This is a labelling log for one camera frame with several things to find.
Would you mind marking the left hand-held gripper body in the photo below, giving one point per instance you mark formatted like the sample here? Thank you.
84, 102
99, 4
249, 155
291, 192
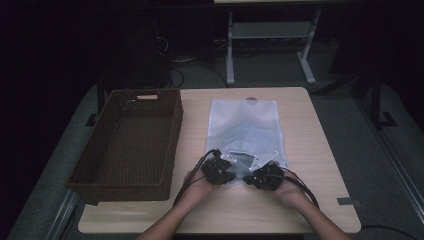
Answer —
215, 170

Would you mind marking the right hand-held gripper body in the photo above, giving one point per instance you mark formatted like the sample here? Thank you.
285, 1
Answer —
270, 176

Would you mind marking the white mesh laundry bag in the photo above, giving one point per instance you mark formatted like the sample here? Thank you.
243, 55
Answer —
243, 116

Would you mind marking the brown wicker basket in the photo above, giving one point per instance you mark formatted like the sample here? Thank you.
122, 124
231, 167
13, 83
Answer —
133, 143

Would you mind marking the person's left hand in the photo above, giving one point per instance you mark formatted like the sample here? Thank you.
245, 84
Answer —
200, 188

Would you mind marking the person's right hand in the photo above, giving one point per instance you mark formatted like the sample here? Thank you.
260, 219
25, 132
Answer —
290, 191

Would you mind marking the grey tape piece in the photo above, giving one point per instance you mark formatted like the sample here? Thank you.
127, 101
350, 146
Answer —
348, 201

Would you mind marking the black metal stand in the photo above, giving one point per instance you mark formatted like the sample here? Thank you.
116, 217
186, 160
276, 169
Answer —
376, 100

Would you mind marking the white metal desk frame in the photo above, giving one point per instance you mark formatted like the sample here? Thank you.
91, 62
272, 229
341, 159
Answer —
230, 50

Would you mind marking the aluminium floor rail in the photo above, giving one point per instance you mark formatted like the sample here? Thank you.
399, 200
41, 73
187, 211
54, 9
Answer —
393, 156
61, 216

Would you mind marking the black floor bracket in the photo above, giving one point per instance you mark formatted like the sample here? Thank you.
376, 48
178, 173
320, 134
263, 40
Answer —
90, 120

